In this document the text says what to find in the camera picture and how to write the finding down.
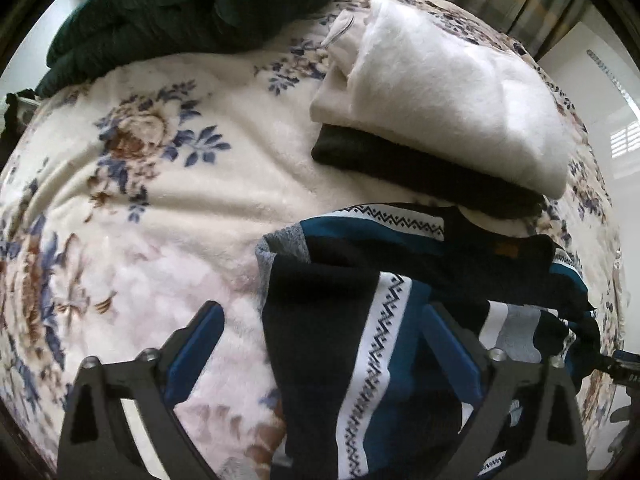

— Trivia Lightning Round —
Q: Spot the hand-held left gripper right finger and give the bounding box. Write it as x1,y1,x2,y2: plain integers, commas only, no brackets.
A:
422,301,590,480

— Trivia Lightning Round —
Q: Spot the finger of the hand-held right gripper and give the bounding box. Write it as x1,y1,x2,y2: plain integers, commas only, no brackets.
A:
597,350,640,387

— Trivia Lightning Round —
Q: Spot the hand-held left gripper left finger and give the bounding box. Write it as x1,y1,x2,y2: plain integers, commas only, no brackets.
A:
56,301,226,480

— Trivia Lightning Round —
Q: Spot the navy striped knit sweater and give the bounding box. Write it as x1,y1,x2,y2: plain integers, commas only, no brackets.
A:
255,202,601,480

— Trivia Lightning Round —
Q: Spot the floral bed blanket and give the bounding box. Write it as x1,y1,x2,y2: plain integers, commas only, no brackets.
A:
0,0,631,480

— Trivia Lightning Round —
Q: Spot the black folded garment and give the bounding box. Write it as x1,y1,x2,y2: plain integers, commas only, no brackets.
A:
311,124,548,221

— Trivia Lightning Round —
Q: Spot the white bed headboard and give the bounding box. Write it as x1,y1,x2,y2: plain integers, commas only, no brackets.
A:
537,20,640,371

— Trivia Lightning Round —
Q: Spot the white fleece folded garment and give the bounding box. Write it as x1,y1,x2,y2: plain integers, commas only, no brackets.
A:
310,0,571,200

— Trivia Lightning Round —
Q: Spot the teal folded quilt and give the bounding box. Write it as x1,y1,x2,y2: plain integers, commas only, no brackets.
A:
35,0,358,98

